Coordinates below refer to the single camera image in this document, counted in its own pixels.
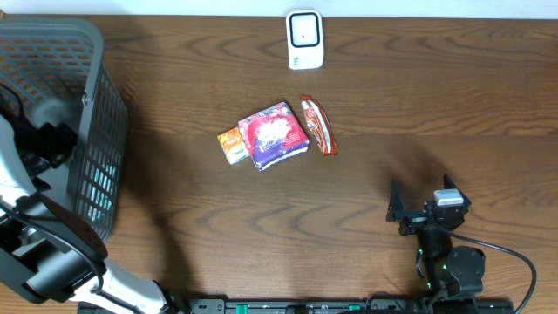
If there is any red purple floral tissue pack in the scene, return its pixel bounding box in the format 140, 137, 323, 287
237, 102, 310, 171

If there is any white barcode scanner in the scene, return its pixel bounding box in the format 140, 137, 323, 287
285, 10, 325, 70

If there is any orange brown snack bar wrapper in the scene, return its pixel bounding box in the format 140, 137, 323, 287
300, 95, 338, 156

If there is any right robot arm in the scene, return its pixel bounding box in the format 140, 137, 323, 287
386, 174, 486, 312

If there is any grey plastic basket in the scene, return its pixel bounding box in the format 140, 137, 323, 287
1, 17, 128, 240

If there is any orange tissue pack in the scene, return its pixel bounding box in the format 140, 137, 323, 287
217, 127, 249, 165

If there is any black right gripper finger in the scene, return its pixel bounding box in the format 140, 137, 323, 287
386, 180, 405, 222
443, 174, 469, 203

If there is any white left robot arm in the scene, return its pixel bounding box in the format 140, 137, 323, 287
1, 85, 191, 313

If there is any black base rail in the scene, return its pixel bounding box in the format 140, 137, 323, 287
185, 295, 514, 314

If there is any black cable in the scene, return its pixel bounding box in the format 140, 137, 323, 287
444, 229, 538, 314

